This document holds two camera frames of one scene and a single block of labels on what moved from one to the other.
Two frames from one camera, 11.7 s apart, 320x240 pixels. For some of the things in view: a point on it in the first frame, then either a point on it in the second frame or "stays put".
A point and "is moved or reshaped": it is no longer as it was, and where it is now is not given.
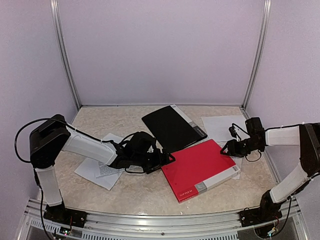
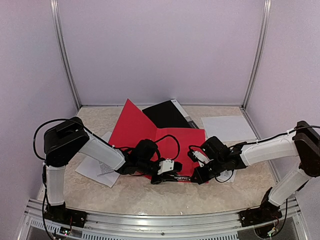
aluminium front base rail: x=227 y=226 stays put
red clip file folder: x=196 y=170 is moved or reshaped
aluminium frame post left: x=57 y=21 stays put
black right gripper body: x=242 y=150 → x=217 y=167
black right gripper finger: x=231 y=145 → x=200 y=176
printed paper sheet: x=238 y=161 is moved or reshaped
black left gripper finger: x=151 y=168 → x=156 y=178
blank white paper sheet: x=217 y=128 stays put
